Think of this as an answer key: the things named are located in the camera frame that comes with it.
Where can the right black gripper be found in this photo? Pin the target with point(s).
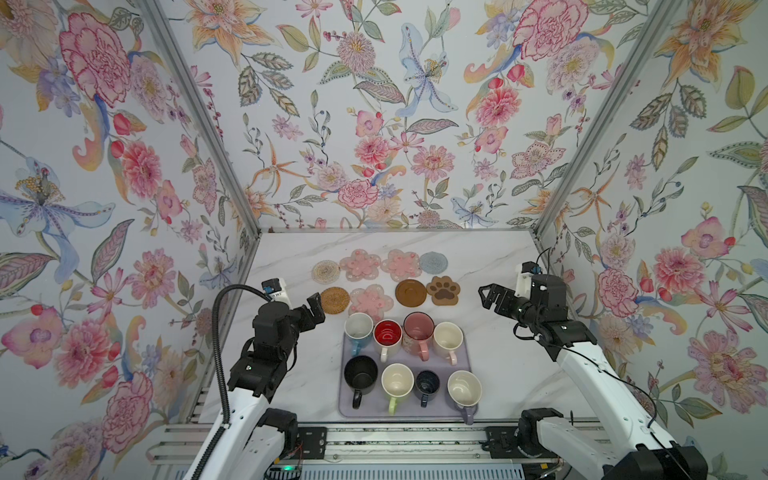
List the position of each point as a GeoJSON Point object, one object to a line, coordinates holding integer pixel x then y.
{"type": "Point", "coordinates": [507, 297]}

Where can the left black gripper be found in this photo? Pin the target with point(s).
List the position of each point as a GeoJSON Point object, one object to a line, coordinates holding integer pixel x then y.
{"type": "Point", "coordinates": [318, 311]}

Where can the woven rattan round coaster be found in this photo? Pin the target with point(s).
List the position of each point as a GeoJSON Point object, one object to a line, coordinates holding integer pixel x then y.
{"type": "Point", "coordinates": [335, 300]}

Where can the multicolour embroidered round coaster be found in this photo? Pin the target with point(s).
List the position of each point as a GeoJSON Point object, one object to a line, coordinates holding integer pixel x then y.
{"type": "Point", "coordinates": [326, 272]}

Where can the pink flower coaster front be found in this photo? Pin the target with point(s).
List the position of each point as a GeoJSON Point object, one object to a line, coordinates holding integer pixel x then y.
{"type": "Point", "coordinates": [371, 301]}

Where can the pink flower coaster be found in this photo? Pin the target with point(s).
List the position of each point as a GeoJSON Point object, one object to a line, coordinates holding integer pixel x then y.
{"type": "Point", "coordinates": [371, 301]}
{"type": "Point", "coordinates": [360, 265]}
{"type": "Point", "coordinates": [402, 265]}

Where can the brown paw cork coaster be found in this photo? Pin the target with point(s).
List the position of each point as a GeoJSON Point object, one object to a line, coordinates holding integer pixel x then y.
{"type": "Point", "coordinates": [443, 291]}

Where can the grey blue woven coaster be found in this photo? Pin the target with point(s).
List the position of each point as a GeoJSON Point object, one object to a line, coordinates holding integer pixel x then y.
{"type": "Point", "coordinates": [433, 263]}

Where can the black mug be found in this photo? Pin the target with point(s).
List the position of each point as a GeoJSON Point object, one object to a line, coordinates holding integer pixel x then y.
{"type": "Point", "coordinates": [360, 374]}

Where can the cream mug purple handle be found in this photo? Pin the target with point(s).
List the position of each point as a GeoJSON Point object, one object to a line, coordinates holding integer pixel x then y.
{"type": "Point", "coordinates": [464, 391]}

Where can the brown round wooden coaster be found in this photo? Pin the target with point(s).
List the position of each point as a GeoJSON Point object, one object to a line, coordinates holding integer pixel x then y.
{"type": "Point", "coordinates": [411, 293]}

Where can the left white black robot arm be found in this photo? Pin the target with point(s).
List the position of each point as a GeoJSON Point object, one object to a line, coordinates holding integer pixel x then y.
{"type": "Point", "coordinates": [249, 434]}

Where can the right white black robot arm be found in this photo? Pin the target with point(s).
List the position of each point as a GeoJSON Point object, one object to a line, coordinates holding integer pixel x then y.
{"type": "Point", "coordinates": [639, 447]}

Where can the blue mug white inside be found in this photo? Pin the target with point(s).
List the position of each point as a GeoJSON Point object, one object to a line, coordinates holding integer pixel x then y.
{"type": "Point", "coordinates": [358, 330]}

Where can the red inside white mug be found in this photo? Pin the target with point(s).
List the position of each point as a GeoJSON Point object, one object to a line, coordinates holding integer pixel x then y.
{"type": "Point", "coordinates": [387, 337]}

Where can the pink tall mug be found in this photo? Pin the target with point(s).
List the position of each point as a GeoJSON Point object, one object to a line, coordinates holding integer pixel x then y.
{"type": "Point", "coordinates": [418, 329]}

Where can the lavender serving tray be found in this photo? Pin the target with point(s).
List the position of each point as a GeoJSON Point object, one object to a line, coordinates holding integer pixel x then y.
{"type": "Point", "coordinates": [374, 404]}

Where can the small dark blue mug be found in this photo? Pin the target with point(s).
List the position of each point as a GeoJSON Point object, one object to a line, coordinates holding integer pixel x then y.
{"type": "Point", "coordinates": [427, 385]}

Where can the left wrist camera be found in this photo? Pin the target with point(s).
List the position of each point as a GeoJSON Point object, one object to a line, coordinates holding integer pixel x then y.
{"type": "Point", "coordinates": [275, 288]}

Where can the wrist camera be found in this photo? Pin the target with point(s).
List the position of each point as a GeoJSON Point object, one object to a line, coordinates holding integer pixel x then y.
{"type": "Point", "coordinates": [525, 273]}
{"type": "Point", "coordinates": [275, 288]}

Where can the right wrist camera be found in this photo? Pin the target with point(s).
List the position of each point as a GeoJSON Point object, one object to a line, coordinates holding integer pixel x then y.
{"type": "Point", "coordinates": [525, 273]}

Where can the cream mug pink handle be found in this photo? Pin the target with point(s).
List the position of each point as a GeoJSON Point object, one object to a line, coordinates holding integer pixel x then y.
{"type": "Point", "coordinates": [448, 338]}

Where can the cream mug green handle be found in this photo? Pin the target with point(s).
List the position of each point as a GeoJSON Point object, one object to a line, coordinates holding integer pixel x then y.
{"type": "Point", "coordinates": [397, 381]}

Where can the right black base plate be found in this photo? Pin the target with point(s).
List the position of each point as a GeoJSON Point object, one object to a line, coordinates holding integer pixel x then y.
{"type": "Point", "coordinates": [504, 443]}

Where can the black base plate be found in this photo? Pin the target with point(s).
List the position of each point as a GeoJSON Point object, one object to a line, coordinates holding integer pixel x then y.
{"type": "Point", "coordinates": [306, 443]}
{"type": "Point", "coordinates": [504, 443]}

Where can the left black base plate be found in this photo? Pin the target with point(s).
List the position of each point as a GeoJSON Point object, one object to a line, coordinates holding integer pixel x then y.
{"type": "Point", "coordinates": [306, 443]}

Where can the aluminium mounting rail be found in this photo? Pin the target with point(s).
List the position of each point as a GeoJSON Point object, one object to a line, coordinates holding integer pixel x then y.
{"type": "Point", "coordinates": [353, 443]}

